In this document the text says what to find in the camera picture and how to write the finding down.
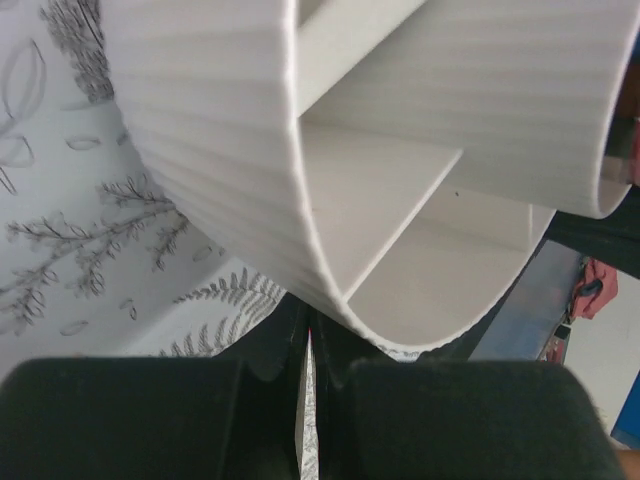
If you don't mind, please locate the pink pack of pens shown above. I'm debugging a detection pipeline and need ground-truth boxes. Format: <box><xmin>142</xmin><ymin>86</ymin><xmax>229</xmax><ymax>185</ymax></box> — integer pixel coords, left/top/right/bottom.
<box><xmin>601</xmin><ymin>64</ymin><xmax>639</xmax><ymax>186</ymax></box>

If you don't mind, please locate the white round divided organizer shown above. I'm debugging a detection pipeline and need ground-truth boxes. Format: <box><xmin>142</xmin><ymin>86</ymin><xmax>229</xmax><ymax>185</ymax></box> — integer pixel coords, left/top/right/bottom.
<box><xmin>101</xmin><ymin>1</ymin><xmax>639</xmax><ymax>359</ymax></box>

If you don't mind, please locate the floral table mat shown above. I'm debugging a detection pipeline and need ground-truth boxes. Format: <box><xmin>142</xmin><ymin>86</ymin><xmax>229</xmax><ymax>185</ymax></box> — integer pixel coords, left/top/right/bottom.
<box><xmin>0</xmin><ymin>0</ymin><xmax>321</xmax><ymax>480</ymax></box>

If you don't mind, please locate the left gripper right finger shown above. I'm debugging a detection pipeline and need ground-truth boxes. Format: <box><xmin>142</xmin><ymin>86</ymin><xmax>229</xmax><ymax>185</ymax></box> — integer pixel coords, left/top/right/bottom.
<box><xmin>310</xmin><ymin>314</ymin><xmax>620</xmax><ymax>479</ymax></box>

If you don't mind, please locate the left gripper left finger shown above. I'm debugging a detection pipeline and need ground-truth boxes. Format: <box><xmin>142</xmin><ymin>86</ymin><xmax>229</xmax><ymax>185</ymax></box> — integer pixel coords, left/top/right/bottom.
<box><xmin>1</xmin><ymin>295</ymin><xmax>307</xmax><ymax>479</ymax></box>

